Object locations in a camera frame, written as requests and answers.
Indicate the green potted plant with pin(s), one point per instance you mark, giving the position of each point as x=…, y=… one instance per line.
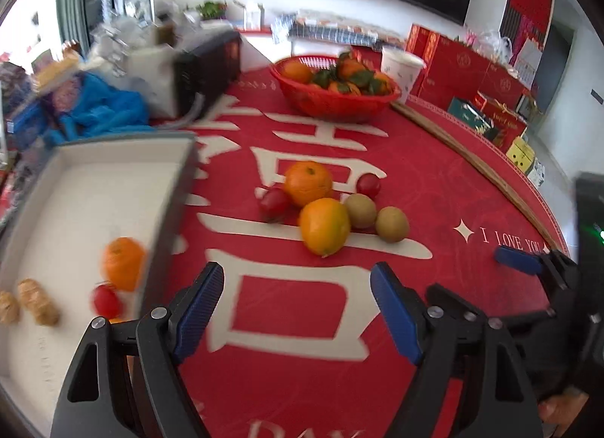
x=212, y=9

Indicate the dark green gift bag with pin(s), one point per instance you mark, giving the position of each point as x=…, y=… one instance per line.
x=472, y=117

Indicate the red printed table mat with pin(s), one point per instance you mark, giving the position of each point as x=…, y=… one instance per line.
x=424, y=173

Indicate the clear wrapped gift basket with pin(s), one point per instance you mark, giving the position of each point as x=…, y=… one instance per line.
x=490, y=44

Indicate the red plastic mesh basket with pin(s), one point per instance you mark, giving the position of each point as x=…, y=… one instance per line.
x=330, y=105

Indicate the small white carton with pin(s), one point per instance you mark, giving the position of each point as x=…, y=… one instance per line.
x=537, y=173

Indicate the wall calendar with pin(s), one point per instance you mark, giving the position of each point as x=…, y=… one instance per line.
x=526, y=60

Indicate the dark plaid cloth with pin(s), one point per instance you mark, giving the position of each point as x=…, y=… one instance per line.
x=325, y=32

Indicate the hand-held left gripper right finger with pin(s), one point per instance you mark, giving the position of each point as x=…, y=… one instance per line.
x=396, y=315

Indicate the white leaf-print paper cup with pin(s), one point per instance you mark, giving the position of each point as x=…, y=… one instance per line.
x=400, y=72

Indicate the cherry tomato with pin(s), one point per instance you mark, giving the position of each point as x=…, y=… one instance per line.
x=368, y=184
x=275, y=202
x=106, y=301

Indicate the orange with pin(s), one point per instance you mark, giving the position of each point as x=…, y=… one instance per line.
x=324, y=225
x=123, y=262
x=307, y=183

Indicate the black electronic device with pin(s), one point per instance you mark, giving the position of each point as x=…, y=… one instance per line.
x=207, y=72

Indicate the pile of leafy mandarins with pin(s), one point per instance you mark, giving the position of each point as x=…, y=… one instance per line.
x=297, y=72

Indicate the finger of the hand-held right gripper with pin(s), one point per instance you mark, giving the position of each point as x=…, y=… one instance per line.
x=516, y=258
x=552, y=324

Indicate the cake in plastic cup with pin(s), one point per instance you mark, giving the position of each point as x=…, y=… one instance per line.
x=56, y=70

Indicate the blue plastic bag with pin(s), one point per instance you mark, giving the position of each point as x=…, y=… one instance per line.
x=101, y=107

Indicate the person's right hand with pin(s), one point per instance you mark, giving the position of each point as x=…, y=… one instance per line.
x=566, y=407

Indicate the walnut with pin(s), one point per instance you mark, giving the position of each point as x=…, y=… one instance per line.
x=7, y=308
x=40, y=308

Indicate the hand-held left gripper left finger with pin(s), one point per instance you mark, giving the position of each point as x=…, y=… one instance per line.
x=198, y=310

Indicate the kiwi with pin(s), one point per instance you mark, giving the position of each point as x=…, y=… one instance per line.
x=361, y=210
x=391, y=224

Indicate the white shallow box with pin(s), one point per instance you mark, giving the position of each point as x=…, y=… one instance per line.
x=71, y=211

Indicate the wooden back scratcher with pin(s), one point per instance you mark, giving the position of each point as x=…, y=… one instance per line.
x=410, y=114

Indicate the yellow carton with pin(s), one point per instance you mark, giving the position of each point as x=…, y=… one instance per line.
x=521, y=152

